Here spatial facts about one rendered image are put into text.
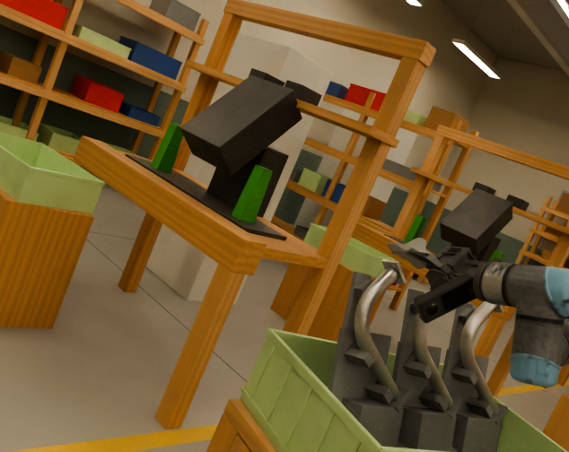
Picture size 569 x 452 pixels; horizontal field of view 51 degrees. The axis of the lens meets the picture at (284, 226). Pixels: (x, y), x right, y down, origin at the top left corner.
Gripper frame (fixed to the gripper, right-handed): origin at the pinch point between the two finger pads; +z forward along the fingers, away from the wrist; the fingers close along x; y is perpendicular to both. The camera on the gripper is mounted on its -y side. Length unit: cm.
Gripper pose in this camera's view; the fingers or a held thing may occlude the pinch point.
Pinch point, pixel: (397, 276)
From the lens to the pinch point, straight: 123.3
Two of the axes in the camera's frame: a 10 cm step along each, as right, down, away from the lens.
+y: 6.8, -5.3, 5.1
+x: -3.9, -8.5, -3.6
